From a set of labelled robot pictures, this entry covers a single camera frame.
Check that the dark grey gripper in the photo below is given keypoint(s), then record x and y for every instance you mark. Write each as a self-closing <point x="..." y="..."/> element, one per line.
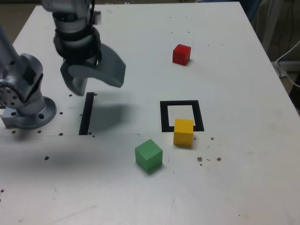
<point x="79" y="62"/>

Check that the red cube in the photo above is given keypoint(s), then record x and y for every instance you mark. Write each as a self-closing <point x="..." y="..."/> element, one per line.
<point x="181" y="55"/>

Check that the green cube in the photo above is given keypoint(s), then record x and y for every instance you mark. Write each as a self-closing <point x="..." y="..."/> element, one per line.
<point x="147" y="154"/>

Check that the yellow cube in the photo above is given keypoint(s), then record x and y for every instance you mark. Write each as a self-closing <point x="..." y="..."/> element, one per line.
<point x="183" y="134"/>

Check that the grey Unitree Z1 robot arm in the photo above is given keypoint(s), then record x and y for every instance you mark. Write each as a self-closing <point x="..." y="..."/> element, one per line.
<point x="28" y="77"/>

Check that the black tape square outline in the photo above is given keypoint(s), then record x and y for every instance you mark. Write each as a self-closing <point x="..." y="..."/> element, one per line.
<point x="164" y="117"/>

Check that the black tape strip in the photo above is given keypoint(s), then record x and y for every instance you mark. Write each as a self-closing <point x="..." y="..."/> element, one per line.
<point x="86" y="113"/>

